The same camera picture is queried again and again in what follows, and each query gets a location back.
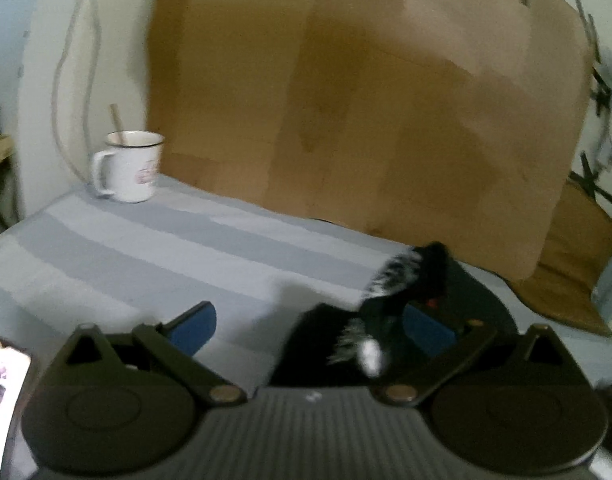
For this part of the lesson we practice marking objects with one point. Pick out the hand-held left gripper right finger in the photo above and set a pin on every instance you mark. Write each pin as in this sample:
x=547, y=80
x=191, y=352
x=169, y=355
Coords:
x=428, y=332

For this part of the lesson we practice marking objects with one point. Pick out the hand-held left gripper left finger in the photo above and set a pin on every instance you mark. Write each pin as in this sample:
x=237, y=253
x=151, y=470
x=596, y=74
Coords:
x=195, y=327

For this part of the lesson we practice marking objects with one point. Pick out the black patterned knit sweater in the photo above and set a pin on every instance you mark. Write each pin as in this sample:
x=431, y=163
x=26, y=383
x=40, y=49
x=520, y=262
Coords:
x=326, y=340

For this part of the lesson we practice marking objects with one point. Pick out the striped grey bed sheet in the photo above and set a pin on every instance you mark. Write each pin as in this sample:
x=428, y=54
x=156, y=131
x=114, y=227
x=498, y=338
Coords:
x=135, y=260

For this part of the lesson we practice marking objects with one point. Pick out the white enamel mug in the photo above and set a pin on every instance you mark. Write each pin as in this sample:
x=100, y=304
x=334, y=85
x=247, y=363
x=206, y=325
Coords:
x=130, y=170

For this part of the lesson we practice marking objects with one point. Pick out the stick in mug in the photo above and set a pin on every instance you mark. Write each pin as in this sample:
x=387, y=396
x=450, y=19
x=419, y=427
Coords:
x=117, y=120

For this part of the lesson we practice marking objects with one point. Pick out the black tape strips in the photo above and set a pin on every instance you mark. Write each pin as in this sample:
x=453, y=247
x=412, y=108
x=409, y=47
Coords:
x=593, y=180

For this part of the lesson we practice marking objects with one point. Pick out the wooden headboard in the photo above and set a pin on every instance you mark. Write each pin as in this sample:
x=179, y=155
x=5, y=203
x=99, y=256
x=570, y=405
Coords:
x=361, y=110

